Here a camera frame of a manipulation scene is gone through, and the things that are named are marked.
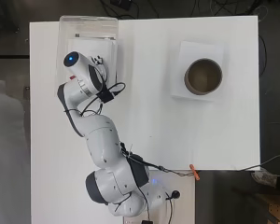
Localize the wooden crate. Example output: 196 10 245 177
259 193 280 224

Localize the person's shoe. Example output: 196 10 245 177
251 167 280 189

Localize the orange clamp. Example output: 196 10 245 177
189 163 201 182

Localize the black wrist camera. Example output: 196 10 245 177
95 89 117 105

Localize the brown round tub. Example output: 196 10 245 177
183 58 224 96

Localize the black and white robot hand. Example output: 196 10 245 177
90 54 108 83

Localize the white flat box stand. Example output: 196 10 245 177
172 40 226 103

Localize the clear plastic box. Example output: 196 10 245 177
55 15 119 94

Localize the white hanging sheet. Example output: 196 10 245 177
0 78 32 224

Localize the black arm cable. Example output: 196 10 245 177
79 81 127 117

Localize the grey floor cable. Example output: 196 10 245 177
238 153 280 173

